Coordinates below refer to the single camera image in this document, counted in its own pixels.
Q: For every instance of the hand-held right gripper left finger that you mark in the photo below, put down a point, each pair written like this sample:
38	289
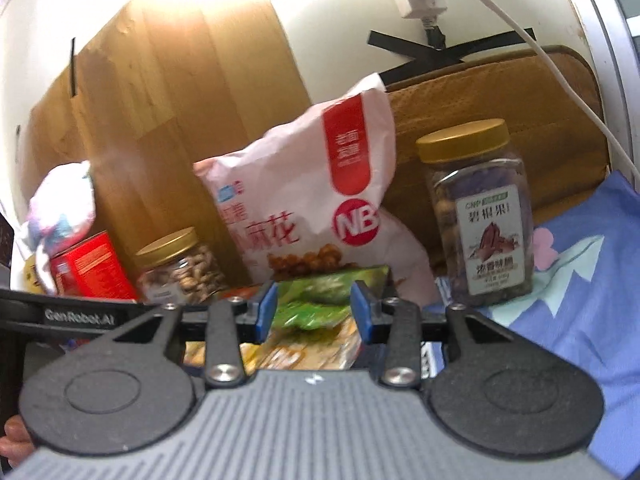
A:
265	315

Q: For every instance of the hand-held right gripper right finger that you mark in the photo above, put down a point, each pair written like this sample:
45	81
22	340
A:
361	317

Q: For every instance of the green snack packet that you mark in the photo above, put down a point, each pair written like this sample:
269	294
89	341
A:
315	305

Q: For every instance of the dark tin box sheep print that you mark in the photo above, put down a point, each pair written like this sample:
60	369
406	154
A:
430	360

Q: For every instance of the person's left hand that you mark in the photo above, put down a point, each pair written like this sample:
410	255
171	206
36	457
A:
15	440

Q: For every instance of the red box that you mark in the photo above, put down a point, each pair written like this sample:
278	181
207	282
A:
92	270

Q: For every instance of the orange printed snack packet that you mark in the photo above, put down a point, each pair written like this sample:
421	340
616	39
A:
300	355

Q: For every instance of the cashew jar with gold lid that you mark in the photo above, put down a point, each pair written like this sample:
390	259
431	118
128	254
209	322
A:
185	270

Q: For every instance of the white floral plastic bag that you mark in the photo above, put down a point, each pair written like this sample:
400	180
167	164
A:
62	205

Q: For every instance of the white red snack bag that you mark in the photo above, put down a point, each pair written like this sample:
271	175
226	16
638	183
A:
310	185

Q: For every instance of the pecan jar with gold lid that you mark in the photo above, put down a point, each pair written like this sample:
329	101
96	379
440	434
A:
480	220

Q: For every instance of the blue printed cloth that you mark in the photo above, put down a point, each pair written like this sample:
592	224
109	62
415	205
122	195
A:
575	335

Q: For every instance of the wooden board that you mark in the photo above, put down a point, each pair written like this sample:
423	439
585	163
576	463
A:
175	85

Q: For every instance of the brown cushion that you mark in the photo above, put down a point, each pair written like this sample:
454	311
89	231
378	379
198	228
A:
550	125

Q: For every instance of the black tape strip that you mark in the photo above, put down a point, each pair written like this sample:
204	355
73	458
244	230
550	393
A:
450	52

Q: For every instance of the white charger plug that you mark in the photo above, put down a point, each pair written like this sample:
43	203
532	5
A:
422	2

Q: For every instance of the grey metal appliance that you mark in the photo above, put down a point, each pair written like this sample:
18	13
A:
615	35

